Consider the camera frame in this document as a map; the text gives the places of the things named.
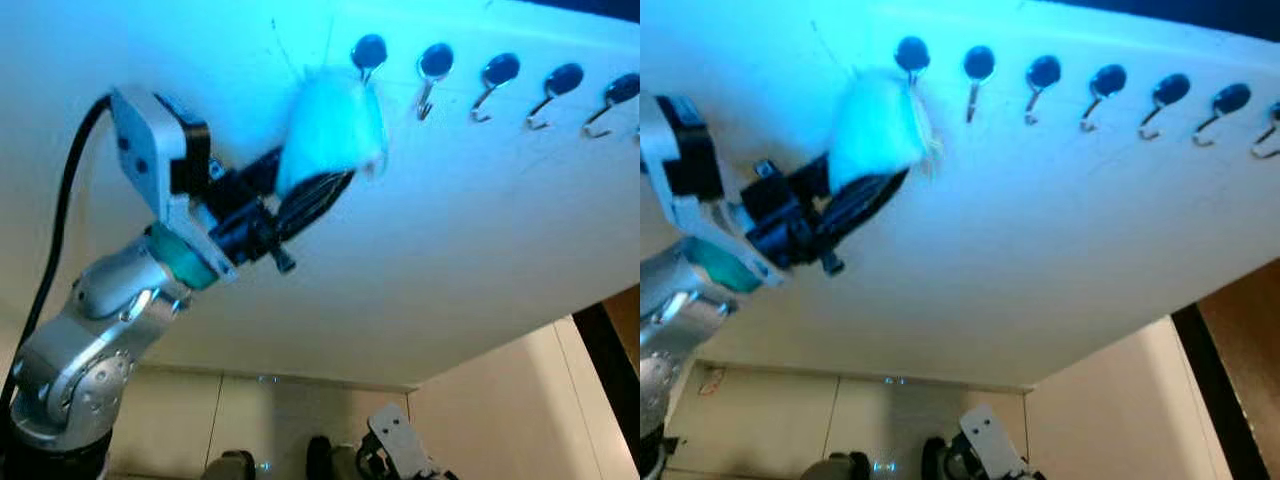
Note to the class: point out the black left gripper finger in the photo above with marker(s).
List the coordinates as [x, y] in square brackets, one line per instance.
[315, 200]
[815, 175]
[265, 170]
[860, 200]

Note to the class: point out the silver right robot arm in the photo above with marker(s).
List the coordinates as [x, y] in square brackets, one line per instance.
[435, 474]
[1022, 473]

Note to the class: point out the grey black right robot leg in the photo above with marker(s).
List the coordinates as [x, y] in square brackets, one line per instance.
[932, 460]
[320, 460]

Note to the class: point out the grey black robot leg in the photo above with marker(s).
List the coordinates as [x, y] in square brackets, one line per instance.
[825, 468]
[932, 460]
[320, 460]
[230, 468]

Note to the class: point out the grey black left robot leg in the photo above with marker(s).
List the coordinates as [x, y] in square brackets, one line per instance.
[230, 468]
[825, 468]

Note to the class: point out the small red white sticker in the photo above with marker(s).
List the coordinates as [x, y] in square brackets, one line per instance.
[712, 380]

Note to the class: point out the brown wooden door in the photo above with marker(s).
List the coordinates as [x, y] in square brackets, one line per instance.
[1250, 350]
[628, 315]

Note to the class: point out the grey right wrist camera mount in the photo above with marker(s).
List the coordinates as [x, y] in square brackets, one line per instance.
[392, 432]
[985, 432]

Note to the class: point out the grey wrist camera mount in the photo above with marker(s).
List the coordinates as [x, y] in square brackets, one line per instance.
[985, 432]
[392, 432]
[140, 140]
[655, 150]

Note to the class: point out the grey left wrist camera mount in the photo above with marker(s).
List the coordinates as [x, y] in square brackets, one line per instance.
[140, 140]
[655, 150]

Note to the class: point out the black knob metal wall hook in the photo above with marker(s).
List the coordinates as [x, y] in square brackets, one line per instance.
[622, 88]
[1274, 112]
[369, 50]
[979, 62]
[500, 68]
[436, 60]
[911, 52]
[1231, 98]
[1170, 90]
[565, 77]
[1043, 72]
[1108, 80]

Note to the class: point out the black door frame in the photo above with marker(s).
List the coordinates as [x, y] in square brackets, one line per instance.
[610, 390]
[1215, 400]

